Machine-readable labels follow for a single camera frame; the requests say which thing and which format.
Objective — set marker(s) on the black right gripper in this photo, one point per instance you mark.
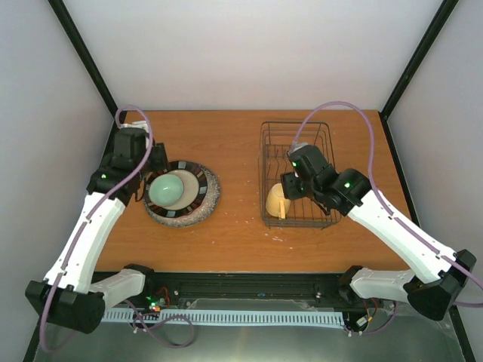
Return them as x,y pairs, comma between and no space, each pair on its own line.
290,191

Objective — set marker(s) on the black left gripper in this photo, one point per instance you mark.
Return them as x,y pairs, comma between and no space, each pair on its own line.
161,161

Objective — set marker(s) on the yellow mug white inside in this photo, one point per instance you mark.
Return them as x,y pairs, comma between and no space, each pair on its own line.
276,203

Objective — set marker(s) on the light green ceramic bowl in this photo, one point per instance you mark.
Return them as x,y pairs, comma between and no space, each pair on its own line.
166,190

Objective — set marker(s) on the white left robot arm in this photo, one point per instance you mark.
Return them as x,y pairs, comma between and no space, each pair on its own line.
67,296

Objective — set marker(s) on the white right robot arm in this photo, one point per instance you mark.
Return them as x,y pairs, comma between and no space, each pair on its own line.
436,273

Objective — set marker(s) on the brown rimmed beige plate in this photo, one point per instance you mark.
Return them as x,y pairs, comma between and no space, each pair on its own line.
195,180

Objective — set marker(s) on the speckled grey large plate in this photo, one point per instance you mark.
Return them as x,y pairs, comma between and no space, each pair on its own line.
206,209

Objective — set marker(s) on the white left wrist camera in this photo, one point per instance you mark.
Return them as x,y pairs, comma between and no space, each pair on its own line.
137,124

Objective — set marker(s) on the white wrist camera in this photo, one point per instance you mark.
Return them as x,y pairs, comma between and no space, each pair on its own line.
137,124
296,146

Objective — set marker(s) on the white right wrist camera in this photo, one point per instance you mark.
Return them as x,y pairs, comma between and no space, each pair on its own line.
296,146

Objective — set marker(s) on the dark wire dish rack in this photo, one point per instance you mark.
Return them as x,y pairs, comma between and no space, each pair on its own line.
274,161

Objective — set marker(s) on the black aluminium frame rail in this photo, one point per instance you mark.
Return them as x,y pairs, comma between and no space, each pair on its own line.
319,290

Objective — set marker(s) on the light blue slotted cable duct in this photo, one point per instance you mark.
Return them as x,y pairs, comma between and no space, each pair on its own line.
221,318

